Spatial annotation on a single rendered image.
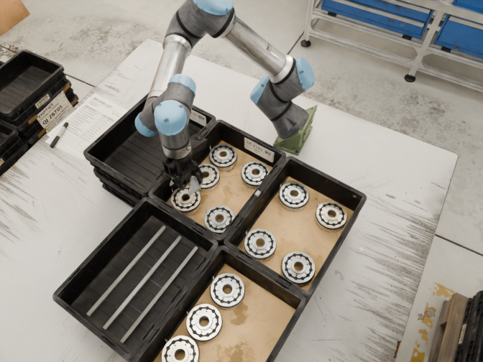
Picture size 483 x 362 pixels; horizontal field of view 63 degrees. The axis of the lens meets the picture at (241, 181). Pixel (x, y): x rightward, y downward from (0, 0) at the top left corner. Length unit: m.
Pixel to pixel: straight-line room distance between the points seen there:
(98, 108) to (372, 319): 1.42
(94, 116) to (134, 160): 0.44
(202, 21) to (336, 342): 1.09
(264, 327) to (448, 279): 1.38
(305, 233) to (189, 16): 0.79
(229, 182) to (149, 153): 0.33
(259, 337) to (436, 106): 2.29
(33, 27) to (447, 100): 3.26
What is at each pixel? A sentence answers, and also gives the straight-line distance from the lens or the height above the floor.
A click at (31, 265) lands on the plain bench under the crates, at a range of 1.60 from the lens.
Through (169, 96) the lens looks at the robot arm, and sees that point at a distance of 1.03.
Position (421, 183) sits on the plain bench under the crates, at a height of 0.70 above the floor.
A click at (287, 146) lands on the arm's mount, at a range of 1.65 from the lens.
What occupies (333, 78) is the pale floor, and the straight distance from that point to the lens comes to 3.06.
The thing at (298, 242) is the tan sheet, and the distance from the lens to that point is 1.32.
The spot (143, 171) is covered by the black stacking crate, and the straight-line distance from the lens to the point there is 1.49.
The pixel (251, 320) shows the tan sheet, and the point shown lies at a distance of 1.22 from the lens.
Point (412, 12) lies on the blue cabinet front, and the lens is 2.95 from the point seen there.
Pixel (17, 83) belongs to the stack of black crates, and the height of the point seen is 0.49.
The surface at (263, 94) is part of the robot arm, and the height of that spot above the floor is 0.94.
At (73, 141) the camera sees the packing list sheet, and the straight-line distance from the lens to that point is 1.84.
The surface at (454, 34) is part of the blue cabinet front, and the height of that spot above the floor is 0.43.
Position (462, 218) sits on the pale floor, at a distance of 2.60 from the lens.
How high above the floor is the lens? 2.02
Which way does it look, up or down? 57 degrees down
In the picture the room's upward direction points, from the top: straight up
